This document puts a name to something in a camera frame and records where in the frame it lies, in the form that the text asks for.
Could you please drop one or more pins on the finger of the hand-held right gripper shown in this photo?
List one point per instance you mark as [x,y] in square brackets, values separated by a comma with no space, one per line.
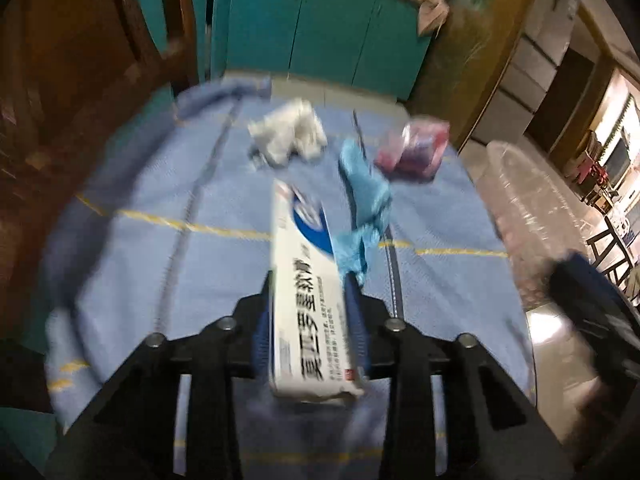
[575,275]

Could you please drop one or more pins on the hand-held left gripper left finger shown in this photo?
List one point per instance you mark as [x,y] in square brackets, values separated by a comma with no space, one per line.
[261,345]

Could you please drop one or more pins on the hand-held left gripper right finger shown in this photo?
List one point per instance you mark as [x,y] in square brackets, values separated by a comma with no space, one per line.
[357,330]

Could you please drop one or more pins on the white and blue carton box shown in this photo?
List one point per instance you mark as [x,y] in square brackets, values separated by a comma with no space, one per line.
[305,310]

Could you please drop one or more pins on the dark wooden chair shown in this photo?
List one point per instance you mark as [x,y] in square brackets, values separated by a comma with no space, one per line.
[612,255]

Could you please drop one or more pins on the blue disposable glove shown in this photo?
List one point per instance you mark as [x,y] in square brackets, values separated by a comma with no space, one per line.
[367,195]

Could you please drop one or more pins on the blue cloth with yellow stripes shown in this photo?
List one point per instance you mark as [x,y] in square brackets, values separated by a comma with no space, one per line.
[150,260]

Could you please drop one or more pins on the pink plastic packet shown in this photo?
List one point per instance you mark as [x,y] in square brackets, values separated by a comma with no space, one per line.
[412,150]

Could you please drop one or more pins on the silver refrigerator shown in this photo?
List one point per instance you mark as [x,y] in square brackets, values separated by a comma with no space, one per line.
[530,75]

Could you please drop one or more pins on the white crumpled tissue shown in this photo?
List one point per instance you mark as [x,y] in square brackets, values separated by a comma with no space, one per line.
[285,130]

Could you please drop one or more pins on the teal kitchen base cabinets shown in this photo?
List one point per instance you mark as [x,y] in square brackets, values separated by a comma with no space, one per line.
[325,35]

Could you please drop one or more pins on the pink hanging towel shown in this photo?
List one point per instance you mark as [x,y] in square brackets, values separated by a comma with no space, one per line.
[430,5]

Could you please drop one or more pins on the brown wooden chair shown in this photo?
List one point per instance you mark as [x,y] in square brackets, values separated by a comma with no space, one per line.
[75,85]

